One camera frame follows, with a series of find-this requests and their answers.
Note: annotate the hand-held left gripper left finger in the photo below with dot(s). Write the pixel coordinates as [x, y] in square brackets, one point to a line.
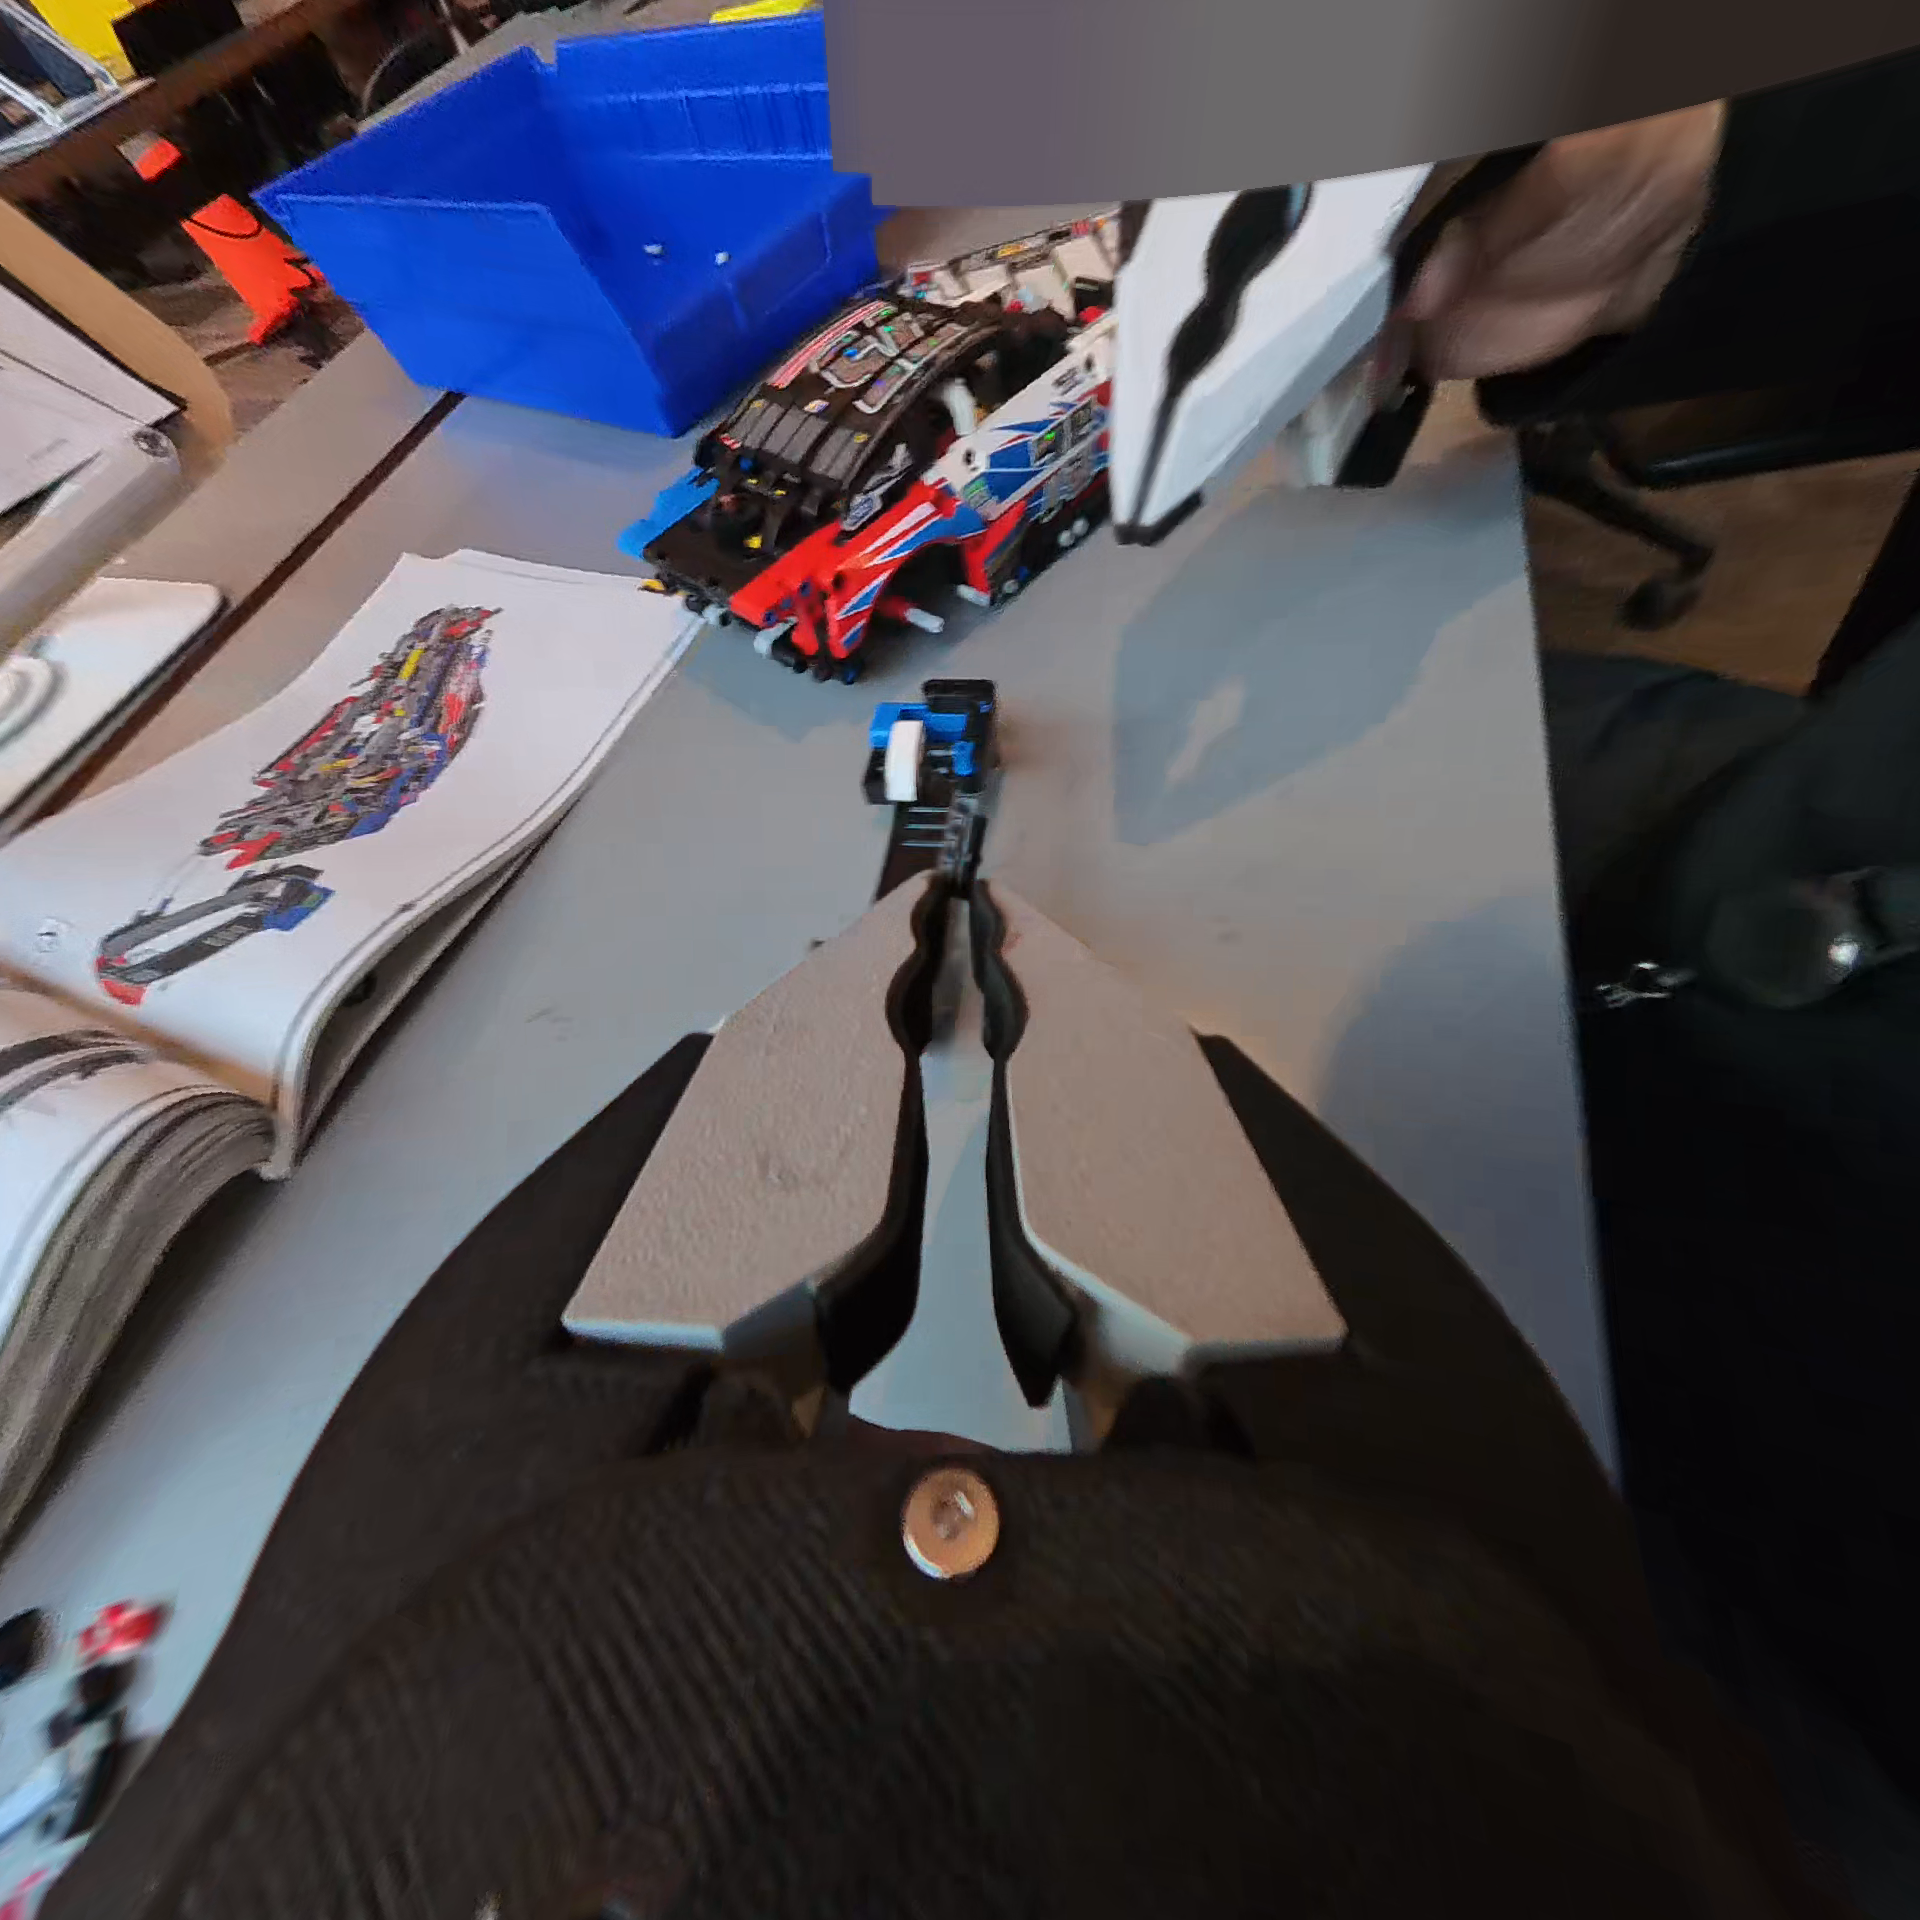
[751, 1187]

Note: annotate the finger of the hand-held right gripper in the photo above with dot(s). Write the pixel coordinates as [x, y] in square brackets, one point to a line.
[1141, 361]
[1307, 317]

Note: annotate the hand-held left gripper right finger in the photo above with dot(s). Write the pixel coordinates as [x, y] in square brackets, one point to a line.
[1171, 1187]

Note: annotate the red black toy race car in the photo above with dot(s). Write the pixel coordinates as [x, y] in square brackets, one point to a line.
[901, 451]

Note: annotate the small toy brick assembly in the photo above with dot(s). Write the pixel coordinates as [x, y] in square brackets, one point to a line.
[937, 751]

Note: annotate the pile of small brick pieces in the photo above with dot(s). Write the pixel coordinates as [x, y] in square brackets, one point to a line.
[77, 1710]

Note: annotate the grey desk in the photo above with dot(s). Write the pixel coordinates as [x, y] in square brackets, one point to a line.
[1291, 781]

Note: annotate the person's right hand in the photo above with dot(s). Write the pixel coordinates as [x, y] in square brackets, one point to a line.
[1560, 256]

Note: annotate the open instruction booklet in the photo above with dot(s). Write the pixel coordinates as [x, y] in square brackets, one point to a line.
[270, 900]

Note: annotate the blue storage bin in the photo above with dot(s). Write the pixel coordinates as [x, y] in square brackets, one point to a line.
[570, 211]

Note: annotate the person's black clothing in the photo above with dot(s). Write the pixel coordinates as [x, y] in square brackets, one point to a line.
[1771, 1260]

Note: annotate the white stand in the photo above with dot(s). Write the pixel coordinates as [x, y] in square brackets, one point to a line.
[77, 676]

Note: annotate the orange cone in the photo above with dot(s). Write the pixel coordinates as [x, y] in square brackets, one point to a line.
[247, 264]

